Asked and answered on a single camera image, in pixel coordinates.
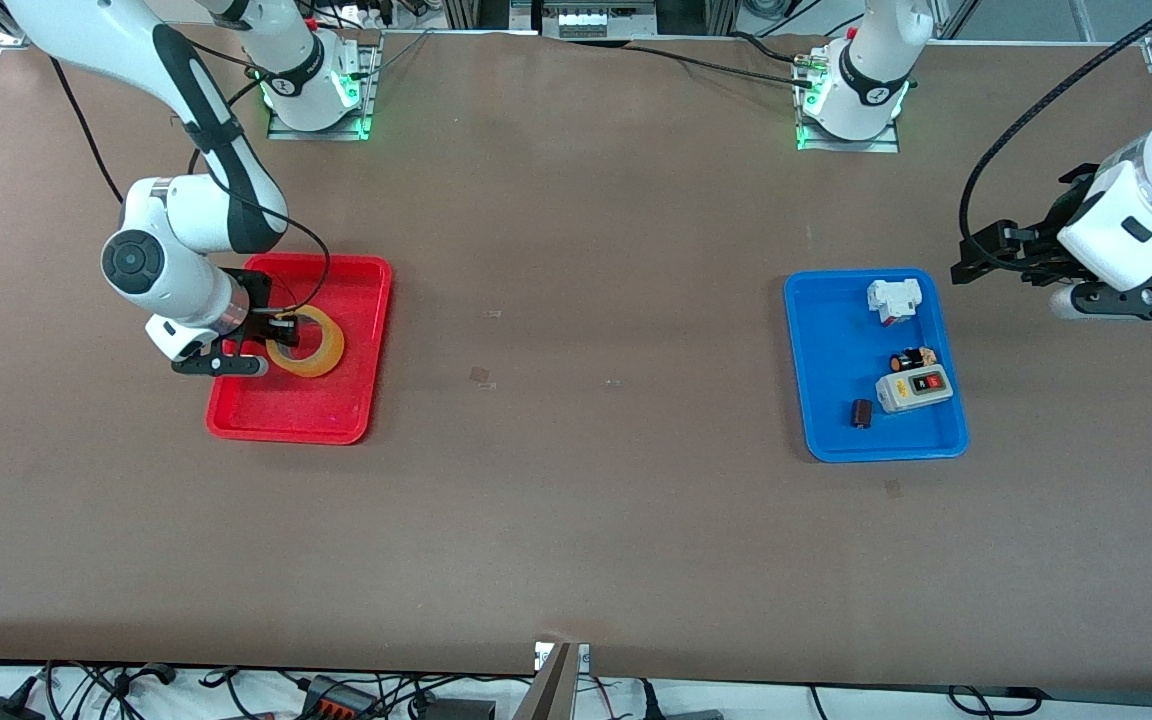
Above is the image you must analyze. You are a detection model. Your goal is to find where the yellow clear tape roll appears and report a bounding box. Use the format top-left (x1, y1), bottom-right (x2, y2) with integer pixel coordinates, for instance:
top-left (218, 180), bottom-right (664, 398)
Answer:
top-left (264, 305), bottom-right (346, 379)

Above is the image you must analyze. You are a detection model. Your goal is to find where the white relay block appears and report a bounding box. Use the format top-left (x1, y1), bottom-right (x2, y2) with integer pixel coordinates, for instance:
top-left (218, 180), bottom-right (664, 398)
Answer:
top-left (866, 278), bottom-right (924, 327)

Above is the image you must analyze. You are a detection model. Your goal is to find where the red plastic tray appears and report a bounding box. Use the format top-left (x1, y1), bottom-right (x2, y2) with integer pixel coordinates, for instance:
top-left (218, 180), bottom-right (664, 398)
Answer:
top-left (204, 252), bottom-right (394, 446)

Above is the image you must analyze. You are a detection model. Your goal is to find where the blue plastic tray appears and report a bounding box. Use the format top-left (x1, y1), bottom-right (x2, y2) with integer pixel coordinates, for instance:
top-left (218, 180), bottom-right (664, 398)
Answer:
top-left (783, 267), bottom-right (970, 464)

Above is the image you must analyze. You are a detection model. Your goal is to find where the black orange power strip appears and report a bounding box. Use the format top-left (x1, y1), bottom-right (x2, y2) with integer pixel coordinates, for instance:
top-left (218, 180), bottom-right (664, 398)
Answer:
top-left (298, 678), bottom-right (377, 720)

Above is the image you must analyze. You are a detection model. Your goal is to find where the black power plug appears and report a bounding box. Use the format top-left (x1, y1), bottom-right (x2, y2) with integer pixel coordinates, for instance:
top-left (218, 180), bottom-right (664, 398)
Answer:
top-left (636, 680), bottom-right (727, 720)

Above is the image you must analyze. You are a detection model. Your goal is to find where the thin black gripper wire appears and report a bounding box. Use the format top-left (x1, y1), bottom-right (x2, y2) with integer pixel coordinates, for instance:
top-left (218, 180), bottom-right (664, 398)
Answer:
top-left (226, 190), bottom-right (332, 316)

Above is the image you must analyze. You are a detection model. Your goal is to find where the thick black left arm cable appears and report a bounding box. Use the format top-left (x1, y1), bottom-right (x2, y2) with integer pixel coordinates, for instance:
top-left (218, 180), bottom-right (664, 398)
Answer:
top-left (958, 0), bottom-right (1152, 271)

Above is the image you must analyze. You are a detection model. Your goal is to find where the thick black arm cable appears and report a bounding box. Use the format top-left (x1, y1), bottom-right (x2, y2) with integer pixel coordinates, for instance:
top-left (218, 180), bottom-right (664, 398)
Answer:
top-left (958, 0), bottom-right (1152, 271)
top-left (49, 55), bottom-right (127, 206)

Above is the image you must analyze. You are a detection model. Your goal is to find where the grey push-button switch box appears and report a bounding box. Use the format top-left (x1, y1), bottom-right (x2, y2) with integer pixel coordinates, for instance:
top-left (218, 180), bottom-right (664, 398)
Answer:
top-left (875, 365), bottom-right (955, 415)

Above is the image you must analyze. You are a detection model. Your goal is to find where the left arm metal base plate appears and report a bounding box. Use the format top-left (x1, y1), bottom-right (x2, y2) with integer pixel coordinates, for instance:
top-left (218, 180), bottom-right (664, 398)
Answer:
top-left (794, 50), bottom-right (903, 154)

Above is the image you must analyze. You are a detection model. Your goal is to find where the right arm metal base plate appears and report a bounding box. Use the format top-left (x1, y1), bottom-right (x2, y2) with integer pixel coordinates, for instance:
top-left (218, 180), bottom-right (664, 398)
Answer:
top-left (266, 35), bottom-right (383, 142)

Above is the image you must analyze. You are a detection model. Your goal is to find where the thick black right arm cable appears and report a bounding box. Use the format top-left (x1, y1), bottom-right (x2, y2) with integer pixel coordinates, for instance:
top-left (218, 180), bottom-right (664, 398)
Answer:
top-left (49, 55), bottom-right (127, 206)

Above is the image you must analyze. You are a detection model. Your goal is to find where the black cable on table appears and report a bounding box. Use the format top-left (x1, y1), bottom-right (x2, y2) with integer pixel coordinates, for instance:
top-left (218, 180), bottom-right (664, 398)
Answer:
top-left (621, 42), bottom-right (817, 87)

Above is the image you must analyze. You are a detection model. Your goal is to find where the aluminium frame rack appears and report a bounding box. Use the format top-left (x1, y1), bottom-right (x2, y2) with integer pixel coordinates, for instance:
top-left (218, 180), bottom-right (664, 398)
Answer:
top-left (441, 0), bottom-right (739, 41)

